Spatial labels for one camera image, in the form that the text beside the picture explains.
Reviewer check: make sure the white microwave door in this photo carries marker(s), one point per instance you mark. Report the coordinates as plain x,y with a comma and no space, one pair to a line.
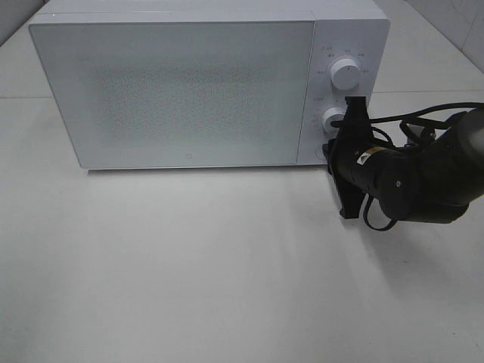
153,95

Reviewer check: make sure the white timer knob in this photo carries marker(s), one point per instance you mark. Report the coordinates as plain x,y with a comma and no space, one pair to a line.
330,115

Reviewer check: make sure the round door release button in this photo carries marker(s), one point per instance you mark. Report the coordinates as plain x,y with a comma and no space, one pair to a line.
319,153

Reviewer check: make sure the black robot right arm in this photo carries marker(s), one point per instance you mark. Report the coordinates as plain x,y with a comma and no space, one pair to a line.
432,183

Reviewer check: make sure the white upper power knob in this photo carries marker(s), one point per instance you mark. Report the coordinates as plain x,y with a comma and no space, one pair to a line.
345,73

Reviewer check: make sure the white microwave oven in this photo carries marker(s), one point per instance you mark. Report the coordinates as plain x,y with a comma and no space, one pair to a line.
356,29

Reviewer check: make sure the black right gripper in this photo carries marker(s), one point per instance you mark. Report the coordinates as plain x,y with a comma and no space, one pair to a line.
361,167

